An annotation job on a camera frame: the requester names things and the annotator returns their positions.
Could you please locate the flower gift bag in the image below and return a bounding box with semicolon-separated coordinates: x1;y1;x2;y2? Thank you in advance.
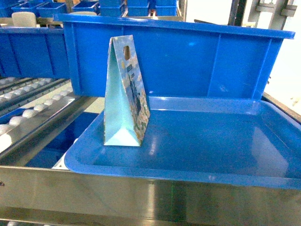
104;35;151;146

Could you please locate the beige chair back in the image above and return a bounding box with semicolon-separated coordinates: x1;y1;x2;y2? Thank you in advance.
12;12;37;28

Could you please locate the stainless steel shelf edge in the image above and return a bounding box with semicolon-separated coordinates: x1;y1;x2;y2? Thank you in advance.
0;166;301;226

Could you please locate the blue bin on conveyor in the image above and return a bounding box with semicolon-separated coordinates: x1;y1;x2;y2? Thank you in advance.
0;27;70;79

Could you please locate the large blue plastic bin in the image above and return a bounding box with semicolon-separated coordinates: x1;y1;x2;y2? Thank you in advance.
54;14;295;99

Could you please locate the roller conveyor rack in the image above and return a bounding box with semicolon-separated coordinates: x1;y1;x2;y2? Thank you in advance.
0;89;96;166

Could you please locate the blue plastic tray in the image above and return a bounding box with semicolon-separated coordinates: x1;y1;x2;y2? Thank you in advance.
64;97;301;190

